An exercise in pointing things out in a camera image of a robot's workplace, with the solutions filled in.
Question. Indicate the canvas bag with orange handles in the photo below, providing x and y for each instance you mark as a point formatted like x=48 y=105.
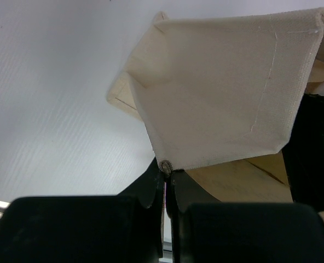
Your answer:
x=219 y=97

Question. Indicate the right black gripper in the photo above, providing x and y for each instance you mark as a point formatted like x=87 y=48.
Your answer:
x=304 y=153

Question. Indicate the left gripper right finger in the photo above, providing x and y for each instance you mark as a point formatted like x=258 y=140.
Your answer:
x=207 y=230

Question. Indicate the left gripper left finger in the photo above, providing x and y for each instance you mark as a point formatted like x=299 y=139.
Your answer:
x=127 y=227

